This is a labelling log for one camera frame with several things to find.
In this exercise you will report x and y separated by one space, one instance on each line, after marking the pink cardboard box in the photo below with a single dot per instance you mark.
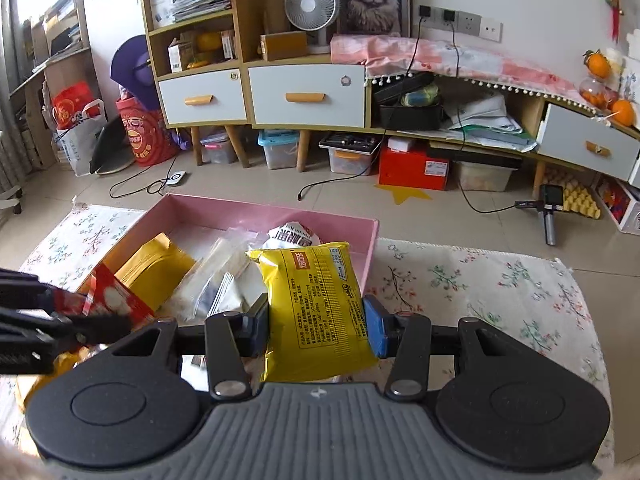
195 223

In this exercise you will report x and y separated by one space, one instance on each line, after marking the red shoe box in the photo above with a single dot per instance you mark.
413 169

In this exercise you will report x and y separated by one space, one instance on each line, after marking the clear storage bin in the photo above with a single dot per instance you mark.
472 176

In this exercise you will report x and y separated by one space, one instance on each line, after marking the floral white rug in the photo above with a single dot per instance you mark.
536 301

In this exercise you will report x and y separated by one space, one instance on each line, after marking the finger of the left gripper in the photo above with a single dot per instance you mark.
23 291
30 344

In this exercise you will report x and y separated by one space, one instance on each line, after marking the blue lid storage bin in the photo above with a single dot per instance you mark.
280 148

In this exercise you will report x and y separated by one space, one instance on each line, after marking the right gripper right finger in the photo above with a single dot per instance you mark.
407 339

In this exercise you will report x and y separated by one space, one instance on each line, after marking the red shopping bag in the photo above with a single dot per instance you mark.
74 105

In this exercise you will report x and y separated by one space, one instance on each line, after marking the wooden tv cabinet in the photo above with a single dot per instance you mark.
310 93

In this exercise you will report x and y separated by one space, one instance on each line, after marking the yellow egg tray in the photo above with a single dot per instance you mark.
579 200

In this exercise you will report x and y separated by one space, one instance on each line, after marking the yellow wafer snack pack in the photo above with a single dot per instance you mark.
155 270

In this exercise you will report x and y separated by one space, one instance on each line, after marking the white desk fan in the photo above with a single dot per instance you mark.
314 17

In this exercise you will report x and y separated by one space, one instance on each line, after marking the orange fruit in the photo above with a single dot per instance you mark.
597 64
623 112

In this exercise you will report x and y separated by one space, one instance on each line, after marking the yellow chip bag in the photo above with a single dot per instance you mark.
317 327

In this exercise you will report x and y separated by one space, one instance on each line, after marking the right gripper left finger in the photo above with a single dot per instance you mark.
230 339

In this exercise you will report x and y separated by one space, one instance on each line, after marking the red lantern gift bag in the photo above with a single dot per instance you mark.
148 137

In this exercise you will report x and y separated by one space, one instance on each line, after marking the pink floral cloth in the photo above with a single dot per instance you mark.
387 56

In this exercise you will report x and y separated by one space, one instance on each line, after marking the white pecan snack bag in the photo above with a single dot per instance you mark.
291 235

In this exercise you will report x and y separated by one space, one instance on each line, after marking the red white snack packet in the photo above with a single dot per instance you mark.
105 294

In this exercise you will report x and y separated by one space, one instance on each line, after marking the purple hat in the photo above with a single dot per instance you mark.
131 69

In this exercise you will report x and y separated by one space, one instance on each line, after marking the black storage box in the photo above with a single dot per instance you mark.
408 103

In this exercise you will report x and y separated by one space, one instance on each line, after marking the white charger puck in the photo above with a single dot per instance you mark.
177 178

